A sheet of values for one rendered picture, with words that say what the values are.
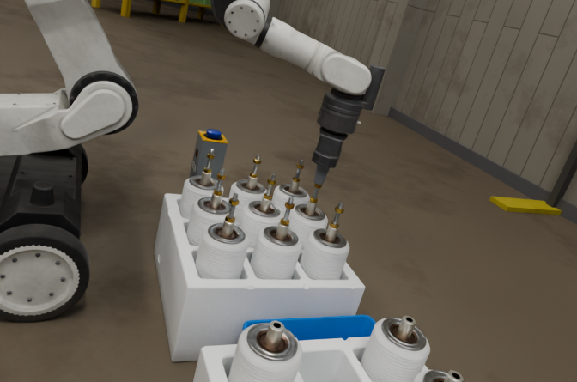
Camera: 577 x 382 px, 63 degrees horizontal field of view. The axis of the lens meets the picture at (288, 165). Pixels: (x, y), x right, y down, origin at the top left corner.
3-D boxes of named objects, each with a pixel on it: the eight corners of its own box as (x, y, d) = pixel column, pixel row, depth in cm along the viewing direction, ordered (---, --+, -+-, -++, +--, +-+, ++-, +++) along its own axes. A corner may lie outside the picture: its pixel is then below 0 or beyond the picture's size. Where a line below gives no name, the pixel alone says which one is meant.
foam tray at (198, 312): (171, 363, 93) (187, 287, 87) (153, 252, 126) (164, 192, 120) (343, 352, 108) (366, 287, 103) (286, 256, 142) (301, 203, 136)
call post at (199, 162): (181, 242, 135) (202, 140, 124) (178, 229, 141) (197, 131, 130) (205, 243, 137) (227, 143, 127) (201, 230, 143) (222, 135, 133)
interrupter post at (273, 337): (266, 349, 67) (271, 331, 66) (261, 337, 69) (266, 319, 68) (282, 348, 68) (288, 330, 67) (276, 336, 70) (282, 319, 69)
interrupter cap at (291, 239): (276, 249, 94) (276, 246, 94) (256, 230, 99) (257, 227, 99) (305, 245, 99) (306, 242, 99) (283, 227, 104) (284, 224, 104)
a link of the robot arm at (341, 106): (324, 111, 100) (339, 57, 97) (318, 100, 111) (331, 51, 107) (374, 123, 102) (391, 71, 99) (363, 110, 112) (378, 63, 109)
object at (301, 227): (306, 291, 115) (327, 227, 109) (269, 279, 116) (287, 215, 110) (311, 271, 124) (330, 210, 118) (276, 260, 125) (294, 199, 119)
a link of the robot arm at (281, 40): (300, 78, 99) (215, 38, 95) (303, 56, 107) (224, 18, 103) (324, 36, 93) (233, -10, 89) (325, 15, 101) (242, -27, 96)
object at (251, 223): (221, 264, 116) (237, 199, 110) (257, 263, 121) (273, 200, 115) (236, 288, 109) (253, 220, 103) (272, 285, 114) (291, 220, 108)
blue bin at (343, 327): (243, 414, 86) (258, 362, 82) (228, 367, 95) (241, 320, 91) (379, 395, 99) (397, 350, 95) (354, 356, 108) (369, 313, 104)
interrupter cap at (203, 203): (236, 207, 107) (237, 204, 107) (222, 219, 100) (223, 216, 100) (206, 196, 109) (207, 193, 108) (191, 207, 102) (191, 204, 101)
